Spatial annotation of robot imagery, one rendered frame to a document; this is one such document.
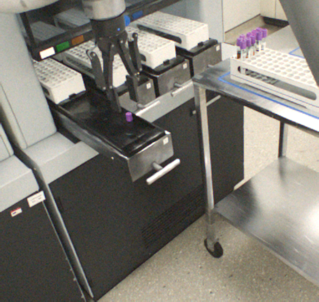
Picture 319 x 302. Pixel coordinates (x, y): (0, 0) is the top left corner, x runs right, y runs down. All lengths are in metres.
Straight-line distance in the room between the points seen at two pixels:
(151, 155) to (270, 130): 1.45
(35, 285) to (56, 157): 0.42
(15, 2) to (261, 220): 1.05
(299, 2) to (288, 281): 1.41
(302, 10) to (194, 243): 1.50
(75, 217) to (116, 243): 0.24
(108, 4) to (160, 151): 0.35
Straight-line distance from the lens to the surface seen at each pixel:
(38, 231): 1.23
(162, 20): 1.49
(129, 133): 1.01
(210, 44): 1.38
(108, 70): 0.96
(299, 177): 1.63
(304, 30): 0.34
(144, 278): 1.69
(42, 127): 1.18
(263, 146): 2.23
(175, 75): 1.29
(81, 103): 1.18
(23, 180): 1.11
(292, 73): 1.04
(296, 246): 1.41
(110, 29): 0.91
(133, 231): 1.47
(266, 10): 3.60
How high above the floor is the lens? 1.37
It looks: 37 degrees down
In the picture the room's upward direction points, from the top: 9 degrees counter-clockwise
